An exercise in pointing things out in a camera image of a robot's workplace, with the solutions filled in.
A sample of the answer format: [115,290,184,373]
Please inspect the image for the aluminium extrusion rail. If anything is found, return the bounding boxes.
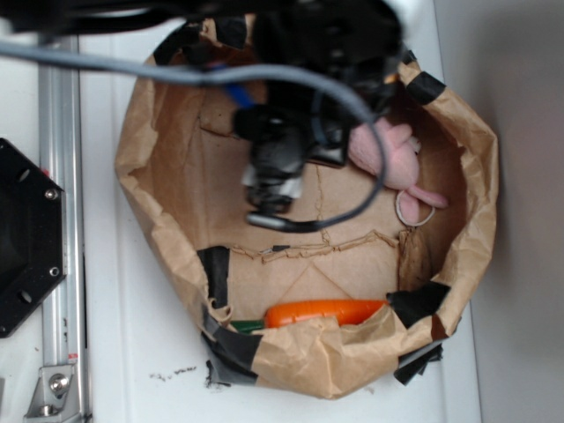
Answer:
[24,65,93,422]

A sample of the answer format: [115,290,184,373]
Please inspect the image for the orange plastic carrot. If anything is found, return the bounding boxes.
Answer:
[231,300,389,333]

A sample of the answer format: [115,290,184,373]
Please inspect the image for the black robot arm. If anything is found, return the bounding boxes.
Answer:
[1,1,403,215]

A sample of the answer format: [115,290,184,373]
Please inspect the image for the metal corner bracket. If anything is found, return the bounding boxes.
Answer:
[23,364,84,423]

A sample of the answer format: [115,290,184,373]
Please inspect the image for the brown paper bag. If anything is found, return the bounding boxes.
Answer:
[115,56,499,398]

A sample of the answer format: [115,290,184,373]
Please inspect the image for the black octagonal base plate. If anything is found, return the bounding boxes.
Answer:
[1,138,64,338]

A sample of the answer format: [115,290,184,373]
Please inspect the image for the pink plush bunny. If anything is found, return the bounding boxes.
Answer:
[348,117,449,227]

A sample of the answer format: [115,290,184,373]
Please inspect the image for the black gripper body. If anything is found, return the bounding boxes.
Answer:
[232,65,397,212]

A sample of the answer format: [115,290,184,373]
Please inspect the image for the grey cable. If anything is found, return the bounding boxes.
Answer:
[0,38,389,234]

